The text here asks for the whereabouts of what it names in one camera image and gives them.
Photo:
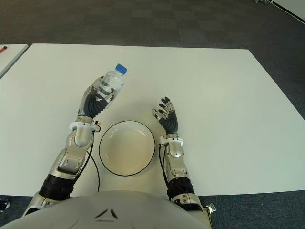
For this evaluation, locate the grey chair legs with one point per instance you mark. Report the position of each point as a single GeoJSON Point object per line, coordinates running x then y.
{"type": "Point", "coordinates": [259, 1]}

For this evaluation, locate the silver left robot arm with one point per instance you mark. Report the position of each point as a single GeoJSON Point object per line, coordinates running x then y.
{"type": "Point", "coordinates": [71, 152]}

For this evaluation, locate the clear water bottle blue cap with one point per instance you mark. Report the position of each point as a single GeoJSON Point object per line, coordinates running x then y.
{"type": "Point", "coordinates": [113, 80]}

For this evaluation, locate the white table corner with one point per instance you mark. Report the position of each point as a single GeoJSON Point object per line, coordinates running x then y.
{"type": "Point", "coordinates": [291, 10]}

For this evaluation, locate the black caster wheel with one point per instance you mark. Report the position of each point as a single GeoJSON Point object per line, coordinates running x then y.
{"type": "Point", "coordinates": [3, 205]}

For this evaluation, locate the white side table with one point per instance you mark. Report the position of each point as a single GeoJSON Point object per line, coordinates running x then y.
{"type": "Point", "coordinates": [9, 57]}

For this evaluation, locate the grey robot torso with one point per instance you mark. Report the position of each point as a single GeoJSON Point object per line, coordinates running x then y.
{"type": "Point", "coordinates": [107, 214]}

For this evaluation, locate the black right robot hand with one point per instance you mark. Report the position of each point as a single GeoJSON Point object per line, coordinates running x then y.
{"type": "Point", "coordinates": [170, 122]}

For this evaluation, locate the red marker pen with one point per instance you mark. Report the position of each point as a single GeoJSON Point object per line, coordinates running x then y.
{"type": "Point", "coordinates": [3, 49]}

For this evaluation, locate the white plate black rim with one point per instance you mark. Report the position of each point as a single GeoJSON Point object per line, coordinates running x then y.
{"type": "Point", "coordinates": [126, 148]}

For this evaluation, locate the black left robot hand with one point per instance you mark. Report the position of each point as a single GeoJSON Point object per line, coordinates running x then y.
{"type": "Point", "coordinates": [91, 105]}

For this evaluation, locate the small metal clip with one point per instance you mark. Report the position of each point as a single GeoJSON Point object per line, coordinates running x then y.
{"type": "Point", "coordinates": [211, 207]}

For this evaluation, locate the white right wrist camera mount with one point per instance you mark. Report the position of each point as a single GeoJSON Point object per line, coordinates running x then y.
{"type": "Point", "coordinates": [174, 140]}

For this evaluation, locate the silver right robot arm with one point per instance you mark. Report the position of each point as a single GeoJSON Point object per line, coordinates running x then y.
{"type": "Point", "coordinates": [177, 167]}

